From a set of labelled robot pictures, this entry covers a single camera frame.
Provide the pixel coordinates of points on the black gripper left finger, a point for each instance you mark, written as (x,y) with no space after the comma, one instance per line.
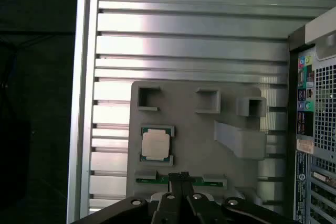
(173,208)

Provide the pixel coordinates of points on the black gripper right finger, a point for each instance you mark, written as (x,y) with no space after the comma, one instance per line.
(189,208)

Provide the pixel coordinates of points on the CPU with silver heat spreader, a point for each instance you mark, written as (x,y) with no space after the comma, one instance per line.
(155,144)

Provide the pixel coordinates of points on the green RAM stick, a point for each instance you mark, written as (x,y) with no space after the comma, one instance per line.
(161,180)

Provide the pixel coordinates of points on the grey plastic parts rack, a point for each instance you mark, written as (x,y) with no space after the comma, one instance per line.
(194,142)

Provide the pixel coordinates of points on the black open PC case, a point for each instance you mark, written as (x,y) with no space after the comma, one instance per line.
(325,108)

